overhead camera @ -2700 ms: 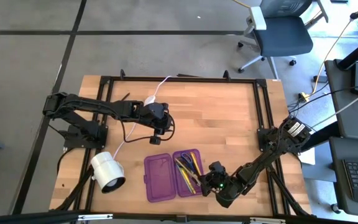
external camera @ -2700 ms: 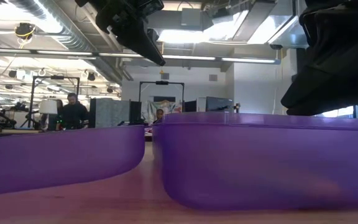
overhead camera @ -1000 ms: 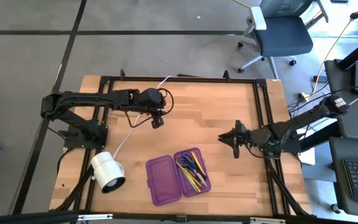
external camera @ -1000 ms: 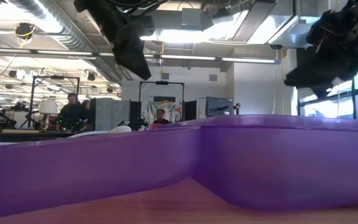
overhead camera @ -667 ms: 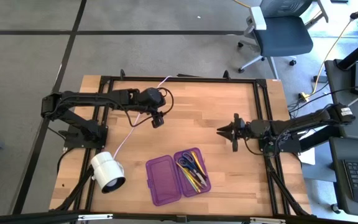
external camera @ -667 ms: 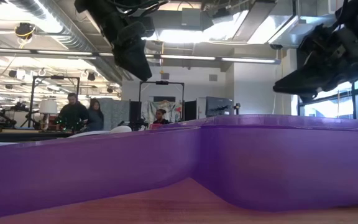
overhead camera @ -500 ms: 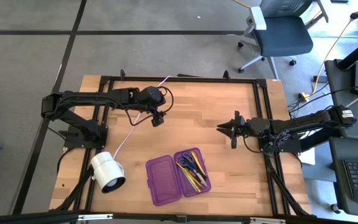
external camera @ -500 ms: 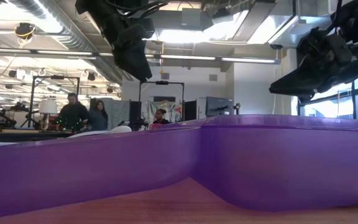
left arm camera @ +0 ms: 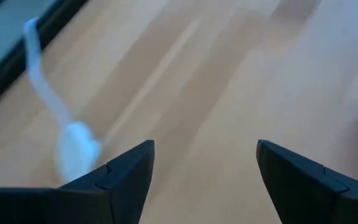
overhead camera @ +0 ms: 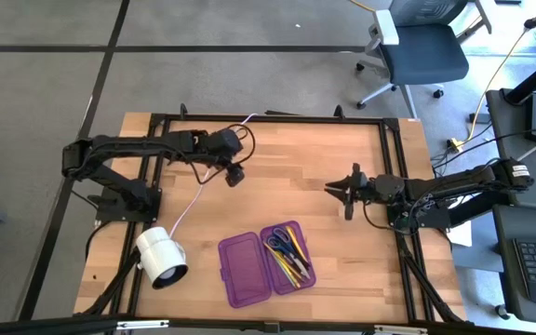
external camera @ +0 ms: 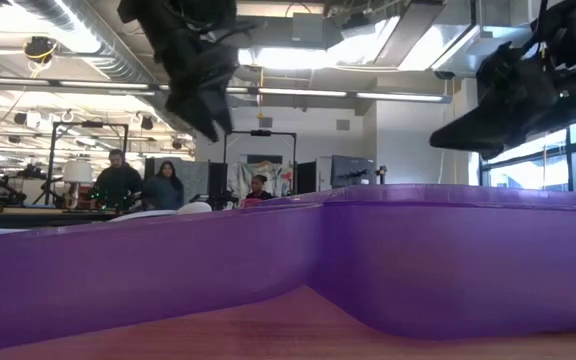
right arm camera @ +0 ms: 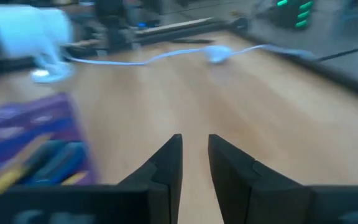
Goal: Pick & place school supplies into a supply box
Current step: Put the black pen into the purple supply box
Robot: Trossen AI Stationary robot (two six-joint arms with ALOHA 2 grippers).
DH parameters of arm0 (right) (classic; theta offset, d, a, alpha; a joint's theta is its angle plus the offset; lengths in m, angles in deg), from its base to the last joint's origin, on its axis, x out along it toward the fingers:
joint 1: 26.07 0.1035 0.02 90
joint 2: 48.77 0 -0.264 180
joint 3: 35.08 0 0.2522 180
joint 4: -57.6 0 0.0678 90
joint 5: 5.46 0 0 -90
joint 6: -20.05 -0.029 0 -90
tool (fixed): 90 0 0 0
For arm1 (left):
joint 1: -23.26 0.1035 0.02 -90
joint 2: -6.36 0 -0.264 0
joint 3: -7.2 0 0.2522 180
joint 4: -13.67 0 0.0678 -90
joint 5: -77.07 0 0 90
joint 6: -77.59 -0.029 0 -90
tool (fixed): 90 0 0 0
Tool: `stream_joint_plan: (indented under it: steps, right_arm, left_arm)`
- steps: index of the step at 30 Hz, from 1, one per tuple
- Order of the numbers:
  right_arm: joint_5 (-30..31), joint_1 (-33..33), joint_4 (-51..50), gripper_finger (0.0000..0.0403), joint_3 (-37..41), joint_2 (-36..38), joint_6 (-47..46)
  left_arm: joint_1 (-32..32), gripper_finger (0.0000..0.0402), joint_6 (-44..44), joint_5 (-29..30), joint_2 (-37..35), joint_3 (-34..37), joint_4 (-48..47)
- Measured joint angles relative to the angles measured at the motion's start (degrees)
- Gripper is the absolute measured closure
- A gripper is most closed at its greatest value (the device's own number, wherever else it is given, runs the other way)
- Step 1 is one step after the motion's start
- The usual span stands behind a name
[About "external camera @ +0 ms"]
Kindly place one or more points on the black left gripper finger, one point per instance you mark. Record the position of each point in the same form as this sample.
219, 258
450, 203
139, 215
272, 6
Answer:
220, 85
190, 105

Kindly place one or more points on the purple plastic supply box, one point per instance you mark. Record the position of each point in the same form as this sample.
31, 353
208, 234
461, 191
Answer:
418, 260

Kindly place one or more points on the grey partition panel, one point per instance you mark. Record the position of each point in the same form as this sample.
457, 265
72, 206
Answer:
195, 180

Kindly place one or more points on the black partition panel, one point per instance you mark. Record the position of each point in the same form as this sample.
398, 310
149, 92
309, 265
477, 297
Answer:
218, 180
306, 177

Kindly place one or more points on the person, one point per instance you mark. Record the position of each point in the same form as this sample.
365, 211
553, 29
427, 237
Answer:
117, 182
165, 190
259, 189

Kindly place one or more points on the long ceiling light fixture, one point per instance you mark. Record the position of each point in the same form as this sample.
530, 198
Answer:
318, 92

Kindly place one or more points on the colourful hanging cloth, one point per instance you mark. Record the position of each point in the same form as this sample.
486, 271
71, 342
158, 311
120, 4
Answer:
273, 175

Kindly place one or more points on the black tripod stand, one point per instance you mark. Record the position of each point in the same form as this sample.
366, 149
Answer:
381, 175

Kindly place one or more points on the white shade table lamp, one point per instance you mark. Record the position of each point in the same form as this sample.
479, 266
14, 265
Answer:
77, 172

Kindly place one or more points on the black monitor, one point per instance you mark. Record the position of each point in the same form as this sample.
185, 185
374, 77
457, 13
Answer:
353, 172

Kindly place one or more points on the black round ceiling fixture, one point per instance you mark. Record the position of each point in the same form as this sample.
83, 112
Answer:
40, 48

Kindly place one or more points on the black gantry frame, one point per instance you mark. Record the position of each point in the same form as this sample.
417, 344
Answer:
88, 124
260, 132

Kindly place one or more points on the round silver air duct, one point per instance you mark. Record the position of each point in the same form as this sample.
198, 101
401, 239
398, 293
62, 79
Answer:
113, 55

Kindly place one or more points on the black window frame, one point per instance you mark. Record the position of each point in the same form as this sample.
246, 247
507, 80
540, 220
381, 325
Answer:
574, 160

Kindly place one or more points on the rectangular silver air duct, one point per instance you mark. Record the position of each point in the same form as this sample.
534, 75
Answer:
418, 35

